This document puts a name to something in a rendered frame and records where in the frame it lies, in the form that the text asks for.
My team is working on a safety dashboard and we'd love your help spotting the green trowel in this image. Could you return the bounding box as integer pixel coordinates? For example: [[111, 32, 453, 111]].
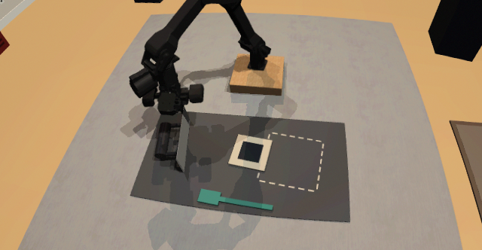
[[197, 189, 273, 210]]

